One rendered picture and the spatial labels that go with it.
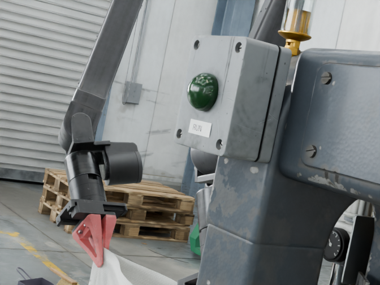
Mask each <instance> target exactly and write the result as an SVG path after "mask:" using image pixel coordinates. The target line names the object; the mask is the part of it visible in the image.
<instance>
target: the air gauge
mask: <svg viewBox="0 0 380 285"><path fill-rule="evenodd" d="M349 241H350V237H349V234H348V233H347V231H346V230H344V229H342V228H338V227H334V228H333V231H332V233H331V235H330V237H329V240H328V243H327V246H326V248H325V252H324V255H323V257H324V259H325V260H326V261H328V262H343V261H344V260H345V259H346V256H347V251H348V246H349Z"/></svg>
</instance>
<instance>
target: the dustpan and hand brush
mask: <svg viewBox="0 0 380 285"><path fill-rule="evenodd" d="M19 269H21V270H22V271H23V272H24V273H25V274H26V275H27V276H28V277H29V278H30V279H27V278H26V277H25V276H24V275H23V274H22V273H21V272H20V271H19ZM16 270H17V271H18V273H19V274H20V275H21V276H22V277H23V278H24V279H25V280H19V281H18V285H55V284H54V283H52V282H50V281H48V280H46V279H44V278H43V277H41V278H33V279H32V278H31V277H30V276H29V274H28V273H27V272H26V271H25V270H24V269H23V268H21V267H17V268H16ZM50 270H51V271H52V272H54V273H55V274H57V275H59V276H60V277H61V278H62V279H61V280H60V281H59V282H58V283H57V285H77V282H76V281H75V280H73V279H71V278H70V277H68V276H66V275H64V274H63V273H61V272H60V271H58V270H57V269H55V268H53V267H51V268H50Z"/></svg>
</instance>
